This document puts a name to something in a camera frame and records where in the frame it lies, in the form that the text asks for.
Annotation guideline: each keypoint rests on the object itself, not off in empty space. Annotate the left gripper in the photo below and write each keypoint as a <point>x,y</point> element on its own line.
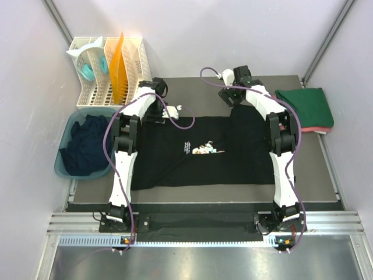
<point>149,118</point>

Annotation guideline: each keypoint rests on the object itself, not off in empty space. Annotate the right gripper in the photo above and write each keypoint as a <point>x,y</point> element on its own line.
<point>226,94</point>

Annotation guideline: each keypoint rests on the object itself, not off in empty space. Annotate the black t shirt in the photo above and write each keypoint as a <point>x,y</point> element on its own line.
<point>216,150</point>

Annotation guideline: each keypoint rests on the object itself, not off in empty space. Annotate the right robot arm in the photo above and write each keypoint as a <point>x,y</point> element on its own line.
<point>281,139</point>

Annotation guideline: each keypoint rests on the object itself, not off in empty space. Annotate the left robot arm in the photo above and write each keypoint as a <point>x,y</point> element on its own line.
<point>125,127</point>

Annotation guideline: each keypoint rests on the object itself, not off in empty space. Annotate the orange plastic folder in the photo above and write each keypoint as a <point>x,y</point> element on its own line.
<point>117,71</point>

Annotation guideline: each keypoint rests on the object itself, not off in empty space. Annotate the white file organizer rack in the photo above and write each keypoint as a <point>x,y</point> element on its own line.
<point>98,93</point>

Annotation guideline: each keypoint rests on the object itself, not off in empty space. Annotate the folded green t shirt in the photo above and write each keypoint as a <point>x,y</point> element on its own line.
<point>310,104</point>

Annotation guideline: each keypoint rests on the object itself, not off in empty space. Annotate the teal cat ear headphones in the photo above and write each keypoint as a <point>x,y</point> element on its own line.
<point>86,69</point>

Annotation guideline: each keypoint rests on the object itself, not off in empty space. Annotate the navy blue t shirt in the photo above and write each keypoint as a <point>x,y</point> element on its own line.
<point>84,153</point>

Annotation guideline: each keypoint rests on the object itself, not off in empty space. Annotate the teal plastic bin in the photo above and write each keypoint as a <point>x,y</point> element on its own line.
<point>79,116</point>

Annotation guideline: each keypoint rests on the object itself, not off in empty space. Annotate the folded pink t shirt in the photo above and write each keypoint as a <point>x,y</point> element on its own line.
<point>319,130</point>

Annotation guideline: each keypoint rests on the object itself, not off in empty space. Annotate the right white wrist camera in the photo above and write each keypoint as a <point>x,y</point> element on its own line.
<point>227,77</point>

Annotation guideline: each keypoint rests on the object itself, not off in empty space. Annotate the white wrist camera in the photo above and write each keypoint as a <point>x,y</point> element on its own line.
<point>171,112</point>
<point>227,77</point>

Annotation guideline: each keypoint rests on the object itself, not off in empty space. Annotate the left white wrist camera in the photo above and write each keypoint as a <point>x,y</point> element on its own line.
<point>171,112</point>

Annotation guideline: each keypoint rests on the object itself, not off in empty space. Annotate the right corner aluminium post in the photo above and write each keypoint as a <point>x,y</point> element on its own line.
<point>337,23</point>

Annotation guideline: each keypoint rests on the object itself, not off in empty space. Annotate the corner aluminium post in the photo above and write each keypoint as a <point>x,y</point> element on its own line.
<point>58,20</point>
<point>337,23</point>

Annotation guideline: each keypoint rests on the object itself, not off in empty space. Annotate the left corner aluminium post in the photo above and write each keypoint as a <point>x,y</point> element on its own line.
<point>58,20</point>

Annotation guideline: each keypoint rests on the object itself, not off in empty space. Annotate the white cable duct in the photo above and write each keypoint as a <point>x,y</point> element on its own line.
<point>122,242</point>

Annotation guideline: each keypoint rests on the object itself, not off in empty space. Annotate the aluminium frame rail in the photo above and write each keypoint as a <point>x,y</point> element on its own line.
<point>318,223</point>

